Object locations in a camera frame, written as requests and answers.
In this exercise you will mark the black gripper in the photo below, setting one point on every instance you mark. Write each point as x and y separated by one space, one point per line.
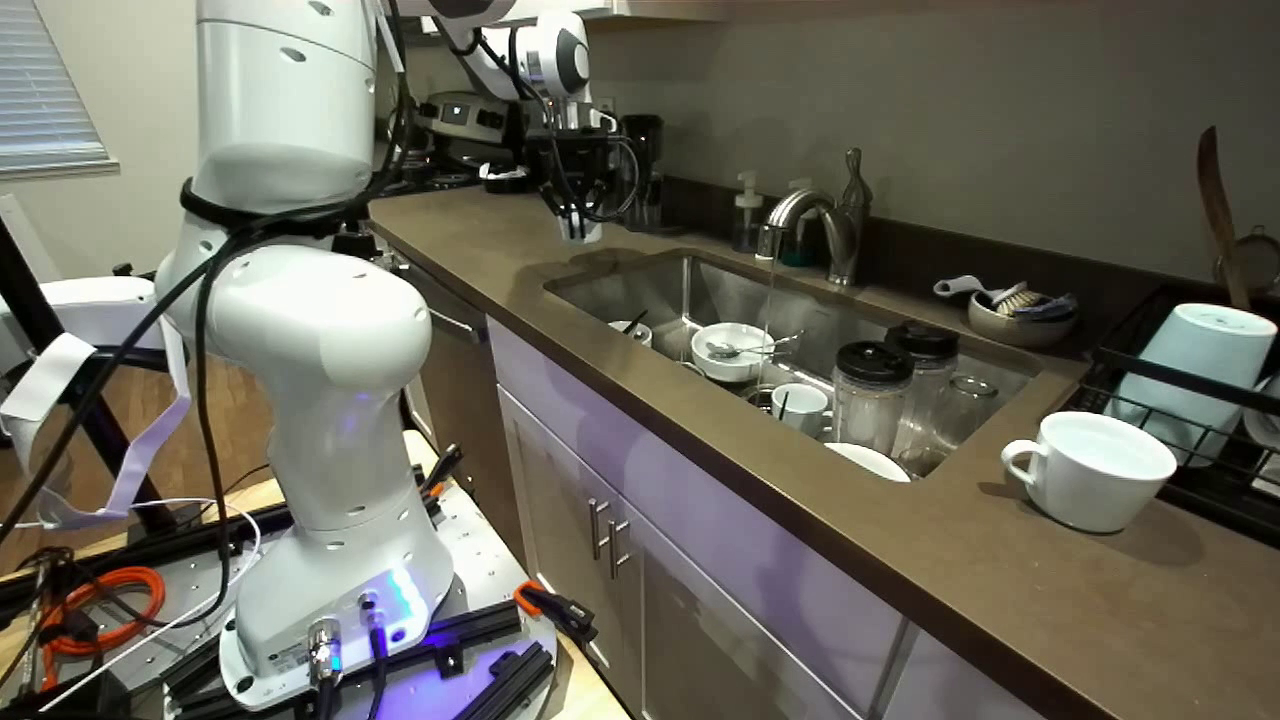
579 152

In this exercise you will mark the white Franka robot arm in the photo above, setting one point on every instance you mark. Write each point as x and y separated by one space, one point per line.
323 361

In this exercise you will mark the steel kitchen faucet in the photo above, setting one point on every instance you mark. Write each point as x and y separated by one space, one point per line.
803 220

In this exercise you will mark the countertop bowl with utensils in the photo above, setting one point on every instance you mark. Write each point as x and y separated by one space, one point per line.
1021 320

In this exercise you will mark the large white mug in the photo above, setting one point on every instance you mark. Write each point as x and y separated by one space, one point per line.
1092 467

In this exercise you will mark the black coffee machine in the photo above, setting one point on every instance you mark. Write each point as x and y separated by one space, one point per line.
641 165

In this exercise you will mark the small white plate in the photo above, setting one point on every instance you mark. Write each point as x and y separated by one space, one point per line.
629 328

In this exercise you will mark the silver black kitchen appliance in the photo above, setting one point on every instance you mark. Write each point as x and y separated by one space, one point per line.
466 120

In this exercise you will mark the soap dispenser white pump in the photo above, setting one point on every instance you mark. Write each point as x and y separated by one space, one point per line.
746 220

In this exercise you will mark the stainless steel sink basin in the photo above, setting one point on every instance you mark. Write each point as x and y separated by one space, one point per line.
746 303

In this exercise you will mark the metal spoon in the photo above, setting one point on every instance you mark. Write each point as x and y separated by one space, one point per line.
724 349

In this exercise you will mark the white bowl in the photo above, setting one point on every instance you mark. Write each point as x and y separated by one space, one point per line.
729 352

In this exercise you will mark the stainless dishwasher front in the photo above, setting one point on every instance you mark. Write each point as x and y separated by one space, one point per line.
463 403

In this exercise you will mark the small white cup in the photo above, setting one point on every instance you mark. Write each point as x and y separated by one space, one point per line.
803 405

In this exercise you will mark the robot mounting table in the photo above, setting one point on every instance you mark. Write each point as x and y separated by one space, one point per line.
486 544

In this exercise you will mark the white dish brush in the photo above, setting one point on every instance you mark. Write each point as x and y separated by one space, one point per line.
953 285

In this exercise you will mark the white dish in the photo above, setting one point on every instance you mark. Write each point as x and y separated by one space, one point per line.
868 463

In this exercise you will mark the orange black clamp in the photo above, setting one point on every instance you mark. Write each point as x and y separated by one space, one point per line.
561 615

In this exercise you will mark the clear glass jar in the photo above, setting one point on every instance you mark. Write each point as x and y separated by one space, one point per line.
972 399

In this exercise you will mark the white rectangular device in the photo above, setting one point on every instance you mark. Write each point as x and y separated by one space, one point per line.
103 310

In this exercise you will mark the black tripod stand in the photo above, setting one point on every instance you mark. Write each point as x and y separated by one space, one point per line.
80 403

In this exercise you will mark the white window blind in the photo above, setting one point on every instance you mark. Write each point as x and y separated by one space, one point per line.
47 82

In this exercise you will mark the white ribbon strip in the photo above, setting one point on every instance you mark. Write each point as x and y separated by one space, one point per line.
47 383

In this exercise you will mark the pale blue cylindrical container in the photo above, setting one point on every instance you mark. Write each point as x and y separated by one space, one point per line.
1193 361

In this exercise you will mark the wooden spatula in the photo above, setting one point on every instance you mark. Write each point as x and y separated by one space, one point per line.
1216 215

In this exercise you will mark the black dish rack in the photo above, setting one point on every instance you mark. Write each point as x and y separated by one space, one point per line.
1200 467

